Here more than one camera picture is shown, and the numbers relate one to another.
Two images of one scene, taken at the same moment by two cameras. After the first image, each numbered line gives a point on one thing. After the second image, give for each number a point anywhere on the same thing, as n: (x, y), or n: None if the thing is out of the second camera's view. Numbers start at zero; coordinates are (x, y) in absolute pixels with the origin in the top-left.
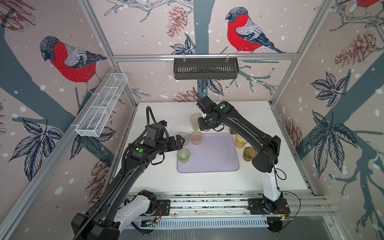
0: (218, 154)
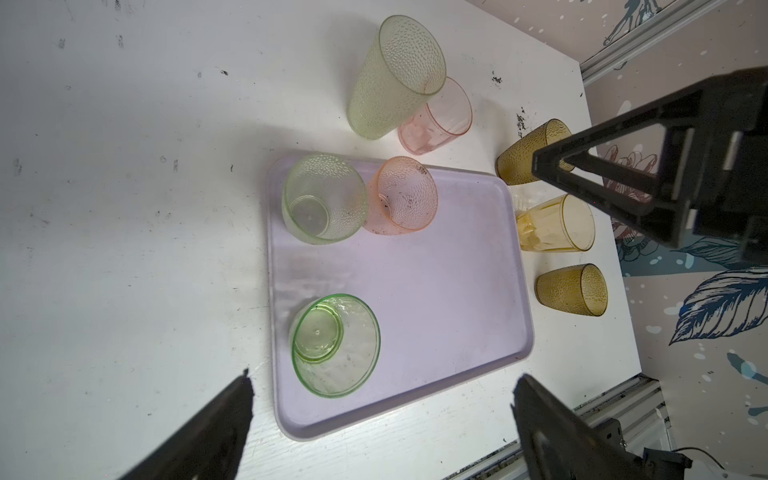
0: (449, 295)
